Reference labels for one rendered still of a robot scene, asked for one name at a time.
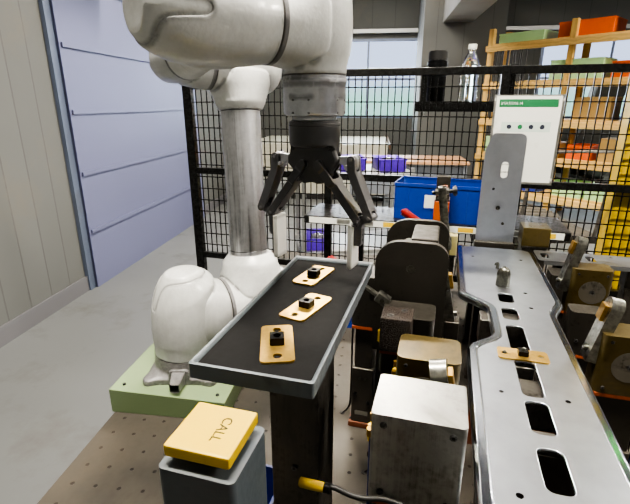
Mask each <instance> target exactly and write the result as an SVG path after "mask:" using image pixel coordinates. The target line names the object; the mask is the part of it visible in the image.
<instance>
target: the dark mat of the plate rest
mask: <svg viewBox="0 0 630 504"><path fill-rule="evenodd" d="M315 265H319V266H325V267H331V268H334V271H333V272H332V273H331V274H329V275H328V276H327V277H325V278H324V279H323V280H321V281H320V282H319V283H317V284H316V285H315V286H312V287H309V286H304V285H299V284H294V283H292V280H293V279H295V278H296V277H298V276H299V275H301V274H302V273H304V272H305V271H307V270H308V269H309V268H311V267H313V266H315ZM367 268H368V266H362V265H356V266H354V267H353V268H352V269H351V270H349V269H347V264H341V263H330V262H320V261H309V260H299V259H298V260H297V261H296V262H295V263H294V264H293V265H292V266H291V267H290V268H289V269H288V270H287V271H286V272H285V273H284V275H283V276H282V277H281V278H280V279H279V280H278V281H277V282H276V283H275V284H274V285H273V286H272V287H271V288H270V289H269V290H268V291H267V292H266V293H265V294H264V295H263V296H262V297H261V298H260V299H259V300H258V301H257V302H256V303H255V304H254V305H253V306H252V307H251V308H250V309H249V310H248V311H247V313H246V314H245V315H244V316H243V317H242V318H241V319H240V320H239V321H238V322H237V323H236V324H235V325H234V326H233V327H232V328H231V329H230V330H229V331H228V332H227V333H226V334H225V335H224V336H223V337H222V338H221V339H220V340H219V341H218V342H217V343H216V344H215V345H214V346H213V347H212V348H211V349H210V351H209V352H208V353H207V354H206V355H205V356H204V357H203V358H202V359H201V360H200V361H199V362H198V363H204V364H210V365H216V366H222V367H228V368H234V369H240V370H246V371H252V372H258V373H264V374H270V375H276V376H282V377H288V378H294V379H300V380H306V381H311V380H312V378H313V376H314V374H315V372H316V370H317V368H318V366H319V364H320V362H321V360H322V358H323V356H324V354H325V352H326V350H327V348H328V346H329V344H330V342H331V340H332V338H333V336H334V334H335V332H336V330H337V328H338V326H339V324H340V322H341V320H342V318H343V316H344V314H345V312H346V310H347V308H348V306H349V304H350V302H351V300H352V298H353V296H354V294H355V292H356V290H357V288H358V286H359V284H360V282H361V280H362V278H363V276H364V274H365V272H366V270H367ZM309 293H315V294H319V295H323V296H328V297H331V298H332V301H331V302H329V303H328V304H327V305H325V306H324V307H323V308H321V309H320V310H319V311H318V312H316V313H315V314H314V315H312V316H311V317H310V318H308V319H307V320H306V321H304V322H296V321H292V320H288V319H285V318H281V317H280V316H279V313H281V312H282V311H283V310H285V309H286V308H288V307H289V306H291V305H292V304H294V303H295V302H297V301H298V300H300V299H301V298H303V297H304V296H306V295H307V294H309ZM269 325H291V326H292V329H293V341H294V353H295V361H294V362H293V363H289V364H268V365H263V364H261V363H260V346H261V328H262V327H263V326H269Z"/></svg>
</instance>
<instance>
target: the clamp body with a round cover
mask: <svg viewBox="0 0 630 504"><path fill-rule="evenodd" d="M430 359H447V364H448V367H453V371H454V378H455V385H459V381H460V372H461V364H462V358H461V343H460V342H459V341H457V340H452V339H444V338H437V337H429V336H421V335H414V334H402V335H401V337H400V342H399V347H398V351H397V360H394V364H393V367H394V368H392V372H391V375H396V376H402V377H409V378H415V379H421V380H428V381H430V372H429V360H430Z"/></svg>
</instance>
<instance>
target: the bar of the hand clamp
mask: <svg viewBox="0 0 630 504"><path fill-rule="evenodd" d="M449 193H453V195H454V196H457V195H458V190H457V186H456V185H454V187H453V189H450V190H449V188H447V186H438V189H435V191H432V195H436V196H438V198H439V212H440V221H441V222H443V223H444V224H445V225H446V226H447V227H448V229H449V215H448V199H447V195H449Z"/></svg>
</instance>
